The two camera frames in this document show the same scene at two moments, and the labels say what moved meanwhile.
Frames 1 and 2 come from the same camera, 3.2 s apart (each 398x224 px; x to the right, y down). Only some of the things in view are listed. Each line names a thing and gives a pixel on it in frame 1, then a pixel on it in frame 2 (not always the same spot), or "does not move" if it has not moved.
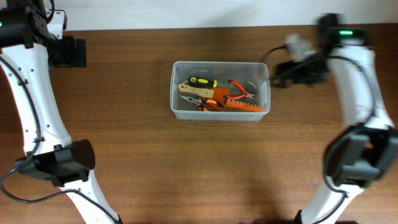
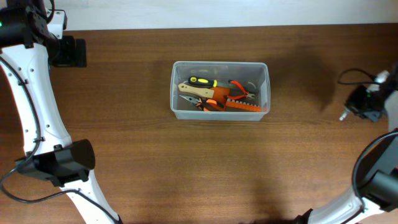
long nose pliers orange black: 204,104 does not move
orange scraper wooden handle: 217,94 does not move
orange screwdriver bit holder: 242,106 does not move
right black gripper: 288,66 → 351,104
